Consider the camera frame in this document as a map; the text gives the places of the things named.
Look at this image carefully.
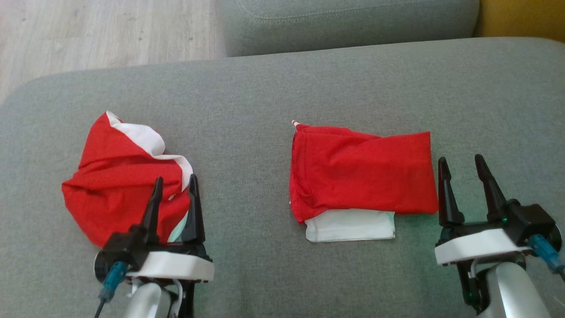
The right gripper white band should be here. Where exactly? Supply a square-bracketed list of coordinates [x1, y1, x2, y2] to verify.
[434, 153, 563, 266]

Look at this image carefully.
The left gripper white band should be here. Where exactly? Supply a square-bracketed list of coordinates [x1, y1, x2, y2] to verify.
[94, 174, 216, 283]

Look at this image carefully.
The red shorts white stripe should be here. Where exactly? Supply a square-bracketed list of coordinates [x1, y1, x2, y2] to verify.
[61, 111, 194, 248]

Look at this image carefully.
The red white lettered jersey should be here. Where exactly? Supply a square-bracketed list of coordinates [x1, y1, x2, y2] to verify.
[289, 120, 439, 243]

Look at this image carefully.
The long yellow sofa back cushion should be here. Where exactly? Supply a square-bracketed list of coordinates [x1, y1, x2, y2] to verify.
[475, 0, 565, 43]

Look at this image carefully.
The grey sofa seat cushion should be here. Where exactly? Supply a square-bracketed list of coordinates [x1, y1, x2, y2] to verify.
[218, 0, 481, 58]

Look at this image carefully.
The blue plug black cable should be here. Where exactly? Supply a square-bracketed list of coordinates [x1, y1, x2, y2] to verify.
[529, 234, 565, 281]
[93, 261, 129, 318]

